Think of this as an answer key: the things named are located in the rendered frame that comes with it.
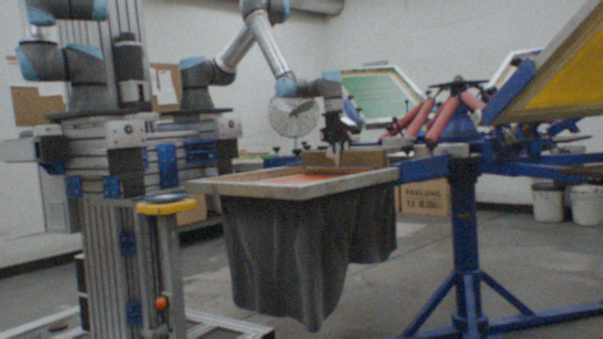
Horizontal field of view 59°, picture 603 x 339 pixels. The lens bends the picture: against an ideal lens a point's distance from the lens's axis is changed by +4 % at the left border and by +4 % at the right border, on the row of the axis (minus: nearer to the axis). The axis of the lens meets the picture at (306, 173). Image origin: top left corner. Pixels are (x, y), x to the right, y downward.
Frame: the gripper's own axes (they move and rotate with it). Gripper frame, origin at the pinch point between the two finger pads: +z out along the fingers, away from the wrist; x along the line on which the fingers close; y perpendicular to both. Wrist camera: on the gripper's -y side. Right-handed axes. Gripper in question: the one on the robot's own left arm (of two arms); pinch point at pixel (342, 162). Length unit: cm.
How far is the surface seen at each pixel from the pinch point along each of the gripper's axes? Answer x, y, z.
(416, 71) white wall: -422, 229, -75
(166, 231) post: 71, 11, 13
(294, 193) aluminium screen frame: 52, -26, 4
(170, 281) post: 71, 12, 29
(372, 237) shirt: 10.9, -20.4, 25.3
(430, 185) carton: -374, 191, 63
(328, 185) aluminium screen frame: 40.0, -28.4, 3.1
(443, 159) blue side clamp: -23.2, -29.6, 1.8
